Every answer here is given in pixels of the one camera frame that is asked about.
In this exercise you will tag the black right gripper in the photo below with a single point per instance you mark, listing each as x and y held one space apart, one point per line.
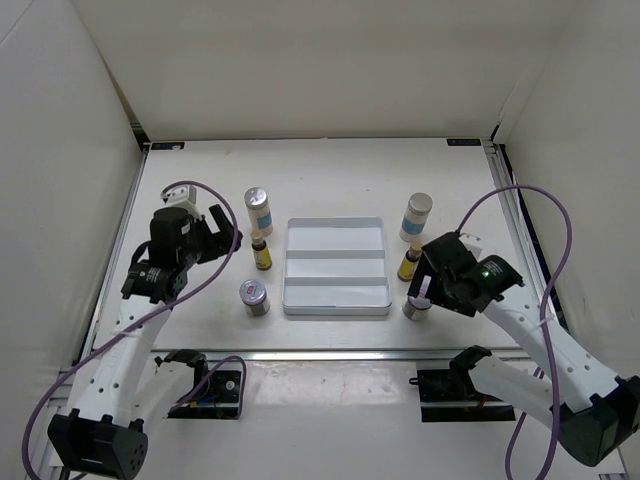
424 269

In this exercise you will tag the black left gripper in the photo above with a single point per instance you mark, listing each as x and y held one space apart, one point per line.
218 244

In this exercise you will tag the short jar orange label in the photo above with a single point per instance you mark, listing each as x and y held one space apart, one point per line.
416 308

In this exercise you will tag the short jar grey lid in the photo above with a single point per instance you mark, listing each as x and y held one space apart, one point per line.
254 297

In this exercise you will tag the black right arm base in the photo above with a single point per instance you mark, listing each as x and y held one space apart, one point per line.
443 402

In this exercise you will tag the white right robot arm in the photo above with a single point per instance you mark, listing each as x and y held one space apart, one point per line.
590 408

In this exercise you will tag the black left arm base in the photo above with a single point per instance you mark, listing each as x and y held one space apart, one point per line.
221 397

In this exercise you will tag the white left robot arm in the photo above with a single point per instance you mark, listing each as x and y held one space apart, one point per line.
106 432

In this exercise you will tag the tall white jar silver lid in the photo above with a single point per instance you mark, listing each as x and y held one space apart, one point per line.
257 204

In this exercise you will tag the small yellow label bottle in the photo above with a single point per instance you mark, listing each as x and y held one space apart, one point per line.
261 254

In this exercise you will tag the tall white jar blue label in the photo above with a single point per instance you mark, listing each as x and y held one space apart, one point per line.
418 208

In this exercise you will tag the white divided tray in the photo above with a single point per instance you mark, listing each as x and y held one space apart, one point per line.
336 267

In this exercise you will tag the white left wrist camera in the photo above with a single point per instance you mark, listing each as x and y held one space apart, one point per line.
182 196

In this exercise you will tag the aluminium frame rail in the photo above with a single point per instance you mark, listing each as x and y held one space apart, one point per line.
337 355

